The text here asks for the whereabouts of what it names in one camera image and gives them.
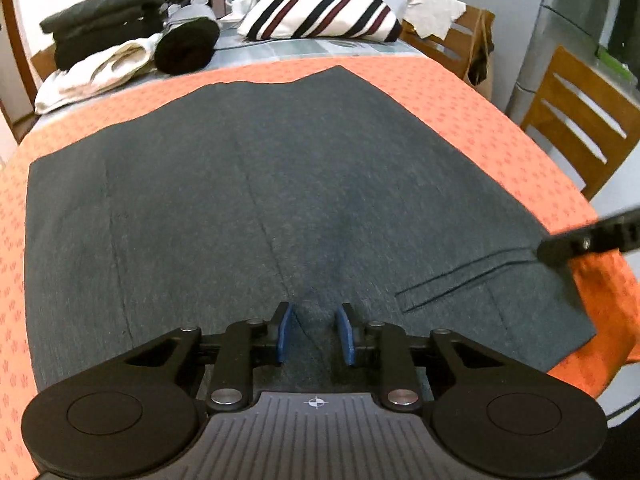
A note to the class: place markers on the wooden chair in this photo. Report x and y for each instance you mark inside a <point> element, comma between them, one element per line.
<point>585,118</point>
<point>454,52</point>

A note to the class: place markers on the grey folded garment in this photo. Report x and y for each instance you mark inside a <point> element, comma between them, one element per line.
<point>180,15</point>

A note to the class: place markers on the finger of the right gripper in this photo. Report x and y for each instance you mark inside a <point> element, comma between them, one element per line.
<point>617,232</point>

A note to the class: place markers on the dark grey trousers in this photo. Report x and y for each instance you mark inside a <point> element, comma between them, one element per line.
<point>220,205</point>

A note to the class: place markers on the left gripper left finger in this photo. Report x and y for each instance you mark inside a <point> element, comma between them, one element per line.
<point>234,354</point>

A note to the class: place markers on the far wooden chair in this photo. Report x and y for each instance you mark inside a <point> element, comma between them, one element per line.
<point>454,52</point>

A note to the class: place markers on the stack of dark folded clothes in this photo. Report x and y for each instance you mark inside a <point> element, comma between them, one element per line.
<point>92,26</point>

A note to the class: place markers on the white cloth on chair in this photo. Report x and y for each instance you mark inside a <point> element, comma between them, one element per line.
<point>433,17</point>

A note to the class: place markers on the white quilted garment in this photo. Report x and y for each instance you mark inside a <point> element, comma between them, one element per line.
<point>99,73</point>

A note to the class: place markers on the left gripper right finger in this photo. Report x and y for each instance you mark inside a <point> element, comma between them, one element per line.
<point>388,357</point>

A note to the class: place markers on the black rolled garment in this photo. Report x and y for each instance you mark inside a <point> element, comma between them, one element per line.
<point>187,47</point>

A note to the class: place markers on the silver refrigerator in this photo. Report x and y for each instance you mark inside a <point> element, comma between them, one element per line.
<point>579,26</point>

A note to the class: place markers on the near wooden chair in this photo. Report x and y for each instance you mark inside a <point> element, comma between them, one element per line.
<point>585,118</point>

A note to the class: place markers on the orange patterned mat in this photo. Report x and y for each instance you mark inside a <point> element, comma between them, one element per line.
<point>458,113</point>

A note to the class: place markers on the striped folded sweater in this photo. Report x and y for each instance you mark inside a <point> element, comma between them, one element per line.
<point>370,20</point>

